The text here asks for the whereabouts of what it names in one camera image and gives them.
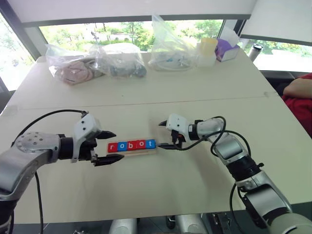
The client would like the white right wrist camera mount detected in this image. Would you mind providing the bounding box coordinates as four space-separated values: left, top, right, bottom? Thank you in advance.
165 113 194 143

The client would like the yellow plastic cup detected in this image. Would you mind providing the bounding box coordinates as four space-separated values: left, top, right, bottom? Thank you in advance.
200 37 218 58

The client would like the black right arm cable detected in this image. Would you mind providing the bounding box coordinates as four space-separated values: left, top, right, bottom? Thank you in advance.
175 116 252 221

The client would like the plastic bag with pink cloth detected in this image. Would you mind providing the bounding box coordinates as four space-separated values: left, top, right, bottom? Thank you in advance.
45 43 108 85

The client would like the plastic bag with grey parts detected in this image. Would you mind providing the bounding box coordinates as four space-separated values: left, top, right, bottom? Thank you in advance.
88 43 147 79

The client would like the plastic bag with white cables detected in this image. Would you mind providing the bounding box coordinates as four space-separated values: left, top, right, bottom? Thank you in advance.
148 14 199 72

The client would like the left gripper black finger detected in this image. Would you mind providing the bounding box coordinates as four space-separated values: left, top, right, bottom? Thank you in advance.
93 154 125 167
95 130 117 141

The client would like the person's red clothing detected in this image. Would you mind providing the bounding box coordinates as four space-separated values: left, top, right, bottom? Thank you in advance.
281 72 312 137

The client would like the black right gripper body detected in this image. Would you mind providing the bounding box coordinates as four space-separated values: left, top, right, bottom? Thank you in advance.
171 130 188 150

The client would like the silver rounded robot leg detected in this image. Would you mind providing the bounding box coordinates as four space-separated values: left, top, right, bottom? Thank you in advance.
108 217 137 234
176 214 203 234

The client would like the clear plastic container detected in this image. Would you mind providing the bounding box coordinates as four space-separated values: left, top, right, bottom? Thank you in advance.
196 48 216 68

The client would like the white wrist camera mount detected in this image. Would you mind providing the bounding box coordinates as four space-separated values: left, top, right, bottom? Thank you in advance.
165 113 194 143
70 113 103 164

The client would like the wooden tile rack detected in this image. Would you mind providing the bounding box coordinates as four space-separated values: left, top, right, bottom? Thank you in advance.
107 147 157 157

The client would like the white bottle with black lid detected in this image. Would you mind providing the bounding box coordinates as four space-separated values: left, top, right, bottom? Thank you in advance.
248 43 263 60

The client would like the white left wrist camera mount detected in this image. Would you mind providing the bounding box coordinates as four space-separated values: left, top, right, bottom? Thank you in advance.
70 113 103 164

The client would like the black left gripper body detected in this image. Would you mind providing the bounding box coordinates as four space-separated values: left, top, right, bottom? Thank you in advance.
78 138 98 163

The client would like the white cardboard box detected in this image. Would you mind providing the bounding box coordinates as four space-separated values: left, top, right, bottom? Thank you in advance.
220 25 241 62

